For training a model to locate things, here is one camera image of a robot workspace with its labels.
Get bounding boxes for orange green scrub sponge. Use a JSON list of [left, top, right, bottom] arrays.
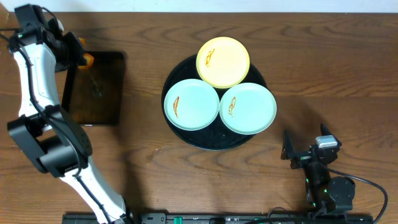
[[78, 53, 95, 70]]

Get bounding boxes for light blue plate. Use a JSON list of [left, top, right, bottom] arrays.
[[163, 79, 220, 131], [220, 83, 277, 135]]

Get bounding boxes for yellow plate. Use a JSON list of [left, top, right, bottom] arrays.
[[196, 37, 250, 89]]

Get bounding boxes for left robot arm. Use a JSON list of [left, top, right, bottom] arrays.
[[7, 31, 133, 223]]

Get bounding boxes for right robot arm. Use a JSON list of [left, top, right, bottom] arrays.
[[280, 124, 356, 218]]

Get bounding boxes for black rectangular water tray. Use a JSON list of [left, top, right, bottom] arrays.
[[62, 51, 126, 126]]

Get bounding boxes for black round tray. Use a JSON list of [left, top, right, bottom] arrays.
[[161, 55, 272, 151]]

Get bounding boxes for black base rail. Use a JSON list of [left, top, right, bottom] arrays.
[[61, 212, 374, 224]]

